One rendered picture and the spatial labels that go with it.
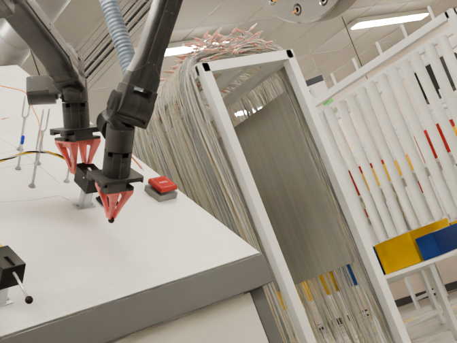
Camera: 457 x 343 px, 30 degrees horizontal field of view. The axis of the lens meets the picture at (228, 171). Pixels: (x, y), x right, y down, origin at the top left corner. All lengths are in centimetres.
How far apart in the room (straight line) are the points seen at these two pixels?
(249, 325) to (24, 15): 80
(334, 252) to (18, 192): 109
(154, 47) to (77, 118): 26
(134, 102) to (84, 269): 34
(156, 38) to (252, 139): 115
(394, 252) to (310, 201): 234
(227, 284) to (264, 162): 103
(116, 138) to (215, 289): 37
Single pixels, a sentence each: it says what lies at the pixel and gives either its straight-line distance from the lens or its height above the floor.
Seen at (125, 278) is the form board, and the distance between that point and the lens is 168.
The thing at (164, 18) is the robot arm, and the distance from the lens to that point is 169.
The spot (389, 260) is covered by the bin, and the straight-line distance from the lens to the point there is 497.
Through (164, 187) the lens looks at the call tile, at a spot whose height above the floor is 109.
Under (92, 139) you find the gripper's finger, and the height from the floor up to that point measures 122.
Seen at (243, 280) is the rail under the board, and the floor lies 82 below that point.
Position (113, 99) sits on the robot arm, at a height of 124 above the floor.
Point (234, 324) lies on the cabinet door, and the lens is 181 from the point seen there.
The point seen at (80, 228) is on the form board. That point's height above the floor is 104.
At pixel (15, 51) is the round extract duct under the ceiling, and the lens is 594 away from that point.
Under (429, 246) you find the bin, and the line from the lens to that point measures 474.
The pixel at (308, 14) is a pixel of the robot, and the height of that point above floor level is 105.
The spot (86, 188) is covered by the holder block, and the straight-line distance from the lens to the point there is 182.
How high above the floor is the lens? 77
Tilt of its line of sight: 9 degrees up
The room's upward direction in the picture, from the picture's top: 21 degrees counter-clockwise
